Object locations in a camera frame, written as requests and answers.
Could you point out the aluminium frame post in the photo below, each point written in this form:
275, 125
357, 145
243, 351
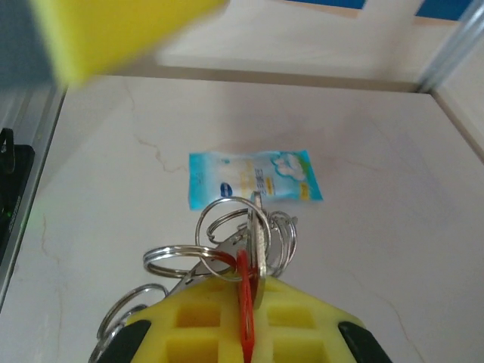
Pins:
450, 45

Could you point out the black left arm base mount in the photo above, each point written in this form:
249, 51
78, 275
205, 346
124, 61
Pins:
17, 177

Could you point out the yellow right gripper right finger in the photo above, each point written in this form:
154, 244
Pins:
302, 332

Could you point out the silver carabiner keyring with rings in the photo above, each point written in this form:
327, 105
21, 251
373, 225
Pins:
213, 262

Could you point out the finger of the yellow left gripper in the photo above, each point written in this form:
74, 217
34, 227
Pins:
113, 30

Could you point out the key with red tag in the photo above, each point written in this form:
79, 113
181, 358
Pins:
246, 302

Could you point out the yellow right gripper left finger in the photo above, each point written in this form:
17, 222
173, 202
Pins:
159, 340

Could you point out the light blue snack packet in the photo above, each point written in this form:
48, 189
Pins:
253, 177

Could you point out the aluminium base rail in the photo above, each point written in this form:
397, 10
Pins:
38, 121

